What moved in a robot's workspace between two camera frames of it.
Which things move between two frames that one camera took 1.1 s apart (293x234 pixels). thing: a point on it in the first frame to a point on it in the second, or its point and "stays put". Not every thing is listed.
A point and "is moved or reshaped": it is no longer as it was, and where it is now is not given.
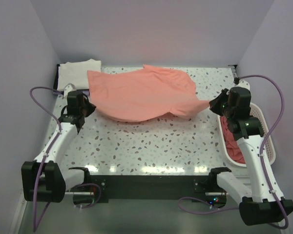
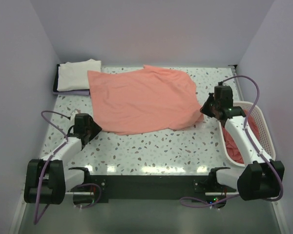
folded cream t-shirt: x=76 y=73 stays put
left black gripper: x=92 y=107 to x=95 y=128
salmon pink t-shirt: x=142 y=93 is moved or reshaped
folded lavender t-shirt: x=86 y=91 stays put
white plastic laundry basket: x=269 y=153 stays put
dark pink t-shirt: x=234 y=149 stays put
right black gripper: x=214 y=104 to x=204 y=108
